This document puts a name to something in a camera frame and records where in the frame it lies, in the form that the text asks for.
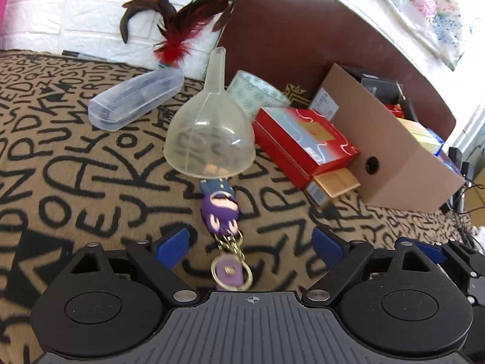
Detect floral cloth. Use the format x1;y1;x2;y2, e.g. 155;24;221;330
356;0;485;72

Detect purple figure keychain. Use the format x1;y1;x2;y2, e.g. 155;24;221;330
199;177;254;292

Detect translucent plastic funnel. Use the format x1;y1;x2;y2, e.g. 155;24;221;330
164;46;256;179

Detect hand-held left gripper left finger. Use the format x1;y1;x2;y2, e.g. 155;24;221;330
57;227;201;306

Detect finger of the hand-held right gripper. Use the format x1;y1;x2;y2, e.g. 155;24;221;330
395;236;479;279

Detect red feather toy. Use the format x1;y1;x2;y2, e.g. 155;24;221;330
119;0;251;71

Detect brown wooden headboard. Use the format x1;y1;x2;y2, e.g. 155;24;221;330
218;0;457;148

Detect black pen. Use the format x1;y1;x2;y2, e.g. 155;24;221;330
62;49;114;63

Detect brown cardboard box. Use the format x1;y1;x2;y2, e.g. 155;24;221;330
309;62;466;213

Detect gold box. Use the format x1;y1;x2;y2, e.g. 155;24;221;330
305;167;360;210

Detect letter printed blanket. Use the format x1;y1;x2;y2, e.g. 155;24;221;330
0;49;485;364

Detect red gift box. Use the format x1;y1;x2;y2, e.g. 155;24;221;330
252;107;360;190

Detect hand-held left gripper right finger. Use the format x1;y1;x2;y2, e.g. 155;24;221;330
301;224;444;308

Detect small red box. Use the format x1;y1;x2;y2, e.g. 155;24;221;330
383;102;405;119

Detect patterned tape roll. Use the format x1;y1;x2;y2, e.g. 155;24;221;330
226;70;292;122

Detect clear plastic case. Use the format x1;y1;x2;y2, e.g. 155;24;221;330
88;69;185;132

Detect small colourful box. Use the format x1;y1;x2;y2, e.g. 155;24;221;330
396;117;446;157

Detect black flat box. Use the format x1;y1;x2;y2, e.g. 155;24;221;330
341;66;404;107

